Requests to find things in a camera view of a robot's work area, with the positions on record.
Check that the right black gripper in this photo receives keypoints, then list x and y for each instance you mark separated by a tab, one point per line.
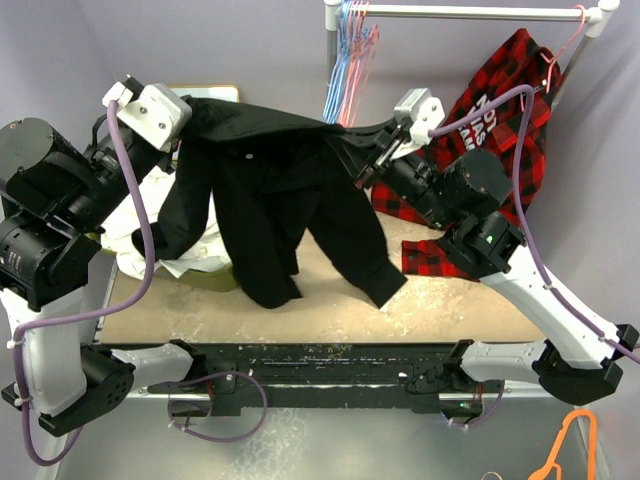
379	136

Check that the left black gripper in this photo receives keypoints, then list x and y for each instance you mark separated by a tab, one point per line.
164	161

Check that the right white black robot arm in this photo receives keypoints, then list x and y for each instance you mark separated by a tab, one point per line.
574	363

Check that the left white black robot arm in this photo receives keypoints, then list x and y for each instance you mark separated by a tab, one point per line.
55	199

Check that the red black plaid shirt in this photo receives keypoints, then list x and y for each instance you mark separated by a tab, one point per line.
519	60

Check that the white metal clothes rack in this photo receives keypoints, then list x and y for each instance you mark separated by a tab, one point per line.
592	20

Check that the olive green laundry basket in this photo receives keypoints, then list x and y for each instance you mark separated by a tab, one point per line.
206	265

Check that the small whiteboard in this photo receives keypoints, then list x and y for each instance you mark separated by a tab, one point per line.
228	93

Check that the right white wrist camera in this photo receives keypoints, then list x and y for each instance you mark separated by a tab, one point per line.
417	113

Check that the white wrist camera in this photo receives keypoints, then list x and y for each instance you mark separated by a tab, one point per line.
153	111
417	113

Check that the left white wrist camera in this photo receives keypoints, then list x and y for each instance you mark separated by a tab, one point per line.
153	111

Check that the pink wire hanger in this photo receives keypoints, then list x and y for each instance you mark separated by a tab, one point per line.
361	47

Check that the blue wire hanger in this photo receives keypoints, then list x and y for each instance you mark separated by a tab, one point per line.
338	56

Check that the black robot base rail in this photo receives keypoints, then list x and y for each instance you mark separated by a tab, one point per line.
419	377

